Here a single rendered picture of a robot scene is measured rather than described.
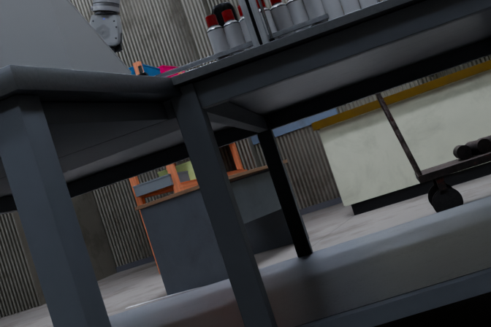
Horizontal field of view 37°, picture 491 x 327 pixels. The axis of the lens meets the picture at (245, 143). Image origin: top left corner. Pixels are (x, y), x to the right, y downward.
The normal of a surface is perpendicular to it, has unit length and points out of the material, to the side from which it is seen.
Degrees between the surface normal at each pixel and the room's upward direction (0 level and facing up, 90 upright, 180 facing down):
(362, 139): 90
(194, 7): 90
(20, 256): 90
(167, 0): 90
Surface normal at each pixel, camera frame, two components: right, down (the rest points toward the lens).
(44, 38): -0.35, 0.05
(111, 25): -0.04, -0.04
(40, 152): 0.89, -0.32
